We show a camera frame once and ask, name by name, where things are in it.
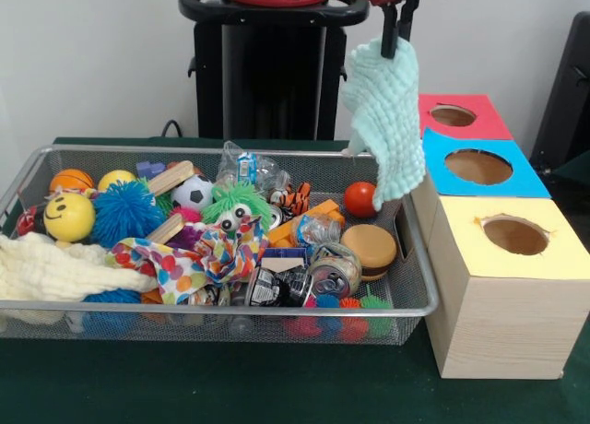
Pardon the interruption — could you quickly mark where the mint green cloth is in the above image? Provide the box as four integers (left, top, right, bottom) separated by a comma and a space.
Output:
341, 39, 427, 212

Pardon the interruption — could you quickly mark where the shallow clear mesh bin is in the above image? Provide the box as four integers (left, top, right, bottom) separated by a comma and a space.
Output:
0, 144, 437, 347

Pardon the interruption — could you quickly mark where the wooden box with three holes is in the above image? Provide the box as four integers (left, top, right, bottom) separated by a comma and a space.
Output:
410, 93, 590, 381

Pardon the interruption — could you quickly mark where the red ball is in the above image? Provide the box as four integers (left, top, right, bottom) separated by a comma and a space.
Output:
345, 182, 379, 219

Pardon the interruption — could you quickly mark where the black stand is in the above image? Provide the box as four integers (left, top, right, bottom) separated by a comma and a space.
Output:
535, 12, 590, 181

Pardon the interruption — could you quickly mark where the orange striped tiger plush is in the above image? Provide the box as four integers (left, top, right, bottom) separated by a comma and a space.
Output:
270, 182, 313, 219

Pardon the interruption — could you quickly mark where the crushed clear plastic bottle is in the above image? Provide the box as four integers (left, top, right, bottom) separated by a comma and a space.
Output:
217, 141, 289, 199

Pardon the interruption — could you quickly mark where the toy hamburger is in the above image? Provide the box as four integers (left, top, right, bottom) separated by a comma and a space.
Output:
341, 223, 398, 281

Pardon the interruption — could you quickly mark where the green furry monster toy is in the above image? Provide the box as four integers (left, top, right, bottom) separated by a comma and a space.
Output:
201, 184, 276, 237

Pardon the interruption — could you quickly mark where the crushed silver can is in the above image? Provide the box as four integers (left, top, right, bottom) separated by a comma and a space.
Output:
308, 242, 363, 300

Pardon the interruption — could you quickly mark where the colourful polka dot cloth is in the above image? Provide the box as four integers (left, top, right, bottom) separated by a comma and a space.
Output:
109, 217, 268, 305

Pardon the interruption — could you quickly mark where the blue spiky ball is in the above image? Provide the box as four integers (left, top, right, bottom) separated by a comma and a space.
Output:
90, 179, 167, 250

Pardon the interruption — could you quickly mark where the large yellow ball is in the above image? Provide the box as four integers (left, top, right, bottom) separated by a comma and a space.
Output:
43, 192, 96, 243

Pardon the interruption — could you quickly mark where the dark green table cloth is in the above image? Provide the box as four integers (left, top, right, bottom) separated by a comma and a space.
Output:
0, 136, 590, 424

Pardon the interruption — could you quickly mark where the cream yellow cloth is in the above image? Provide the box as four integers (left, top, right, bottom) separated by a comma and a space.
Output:
0, 232, 158, 302

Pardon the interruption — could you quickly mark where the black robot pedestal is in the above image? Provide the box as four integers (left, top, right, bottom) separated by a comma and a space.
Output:
179, 0, 371, 141

